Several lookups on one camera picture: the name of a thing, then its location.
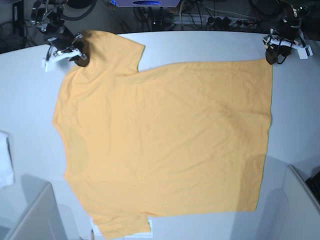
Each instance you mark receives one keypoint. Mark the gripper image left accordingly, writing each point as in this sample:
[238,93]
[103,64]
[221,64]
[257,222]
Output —
[64,41]

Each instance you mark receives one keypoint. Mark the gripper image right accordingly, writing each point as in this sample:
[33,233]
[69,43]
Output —
[288,31]

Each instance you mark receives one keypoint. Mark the orange yellow T-shirt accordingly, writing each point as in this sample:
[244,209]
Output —
[180,139]

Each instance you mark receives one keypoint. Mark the white cloth at left edge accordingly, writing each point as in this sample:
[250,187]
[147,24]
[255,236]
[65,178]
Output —
[7,176]

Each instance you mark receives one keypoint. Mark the grey bin lower right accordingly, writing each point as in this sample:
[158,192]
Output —
[291,212]

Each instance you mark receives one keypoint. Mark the grey bin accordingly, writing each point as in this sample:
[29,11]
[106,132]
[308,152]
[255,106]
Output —
[291,212]
[40,220]

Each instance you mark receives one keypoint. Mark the grey bin lower left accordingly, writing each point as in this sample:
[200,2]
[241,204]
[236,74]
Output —
[40,220]

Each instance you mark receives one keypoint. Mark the wooden pencil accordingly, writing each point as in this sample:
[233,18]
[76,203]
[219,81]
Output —
[92,236]

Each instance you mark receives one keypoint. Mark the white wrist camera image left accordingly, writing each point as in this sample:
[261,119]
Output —
[51,58]

